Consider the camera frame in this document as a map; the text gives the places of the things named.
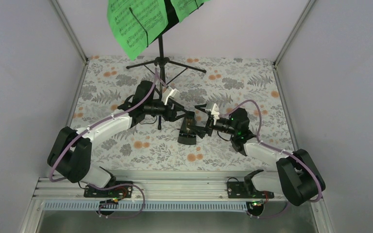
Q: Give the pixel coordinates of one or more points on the black metronome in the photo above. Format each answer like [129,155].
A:
[186,136]

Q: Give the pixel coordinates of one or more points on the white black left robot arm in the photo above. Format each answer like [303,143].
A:
[71,153]

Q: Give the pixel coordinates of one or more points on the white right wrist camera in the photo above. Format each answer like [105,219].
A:
[212,109]

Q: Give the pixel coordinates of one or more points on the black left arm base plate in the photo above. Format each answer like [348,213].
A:
[124,191]

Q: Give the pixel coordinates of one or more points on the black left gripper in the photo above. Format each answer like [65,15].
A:
[171,116]

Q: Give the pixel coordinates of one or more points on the grey slotted cable duct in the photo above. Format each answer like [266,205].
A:
[126,205]

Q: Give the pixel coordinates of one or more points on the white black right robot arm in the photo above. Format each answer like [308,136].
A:
[291,174]

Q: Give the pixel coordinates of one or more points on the floral patterned mat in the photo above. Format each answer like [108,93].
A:
[228,82]

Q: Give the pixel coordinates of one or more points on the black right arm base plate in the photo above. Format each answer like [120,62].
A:
[237,190]

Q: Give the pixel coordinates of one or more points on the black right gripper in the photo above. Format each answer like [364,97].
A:
[202,130]

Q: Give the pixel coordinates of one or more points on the green sheet music left page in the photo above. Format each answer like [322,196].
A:
[136,23]

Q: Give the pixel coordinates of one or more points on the aluminium rail frame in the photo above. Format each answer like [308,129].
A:
[156,185]

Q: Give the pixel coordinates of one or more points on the black music stand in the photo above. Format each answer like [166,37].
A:
[161,60]

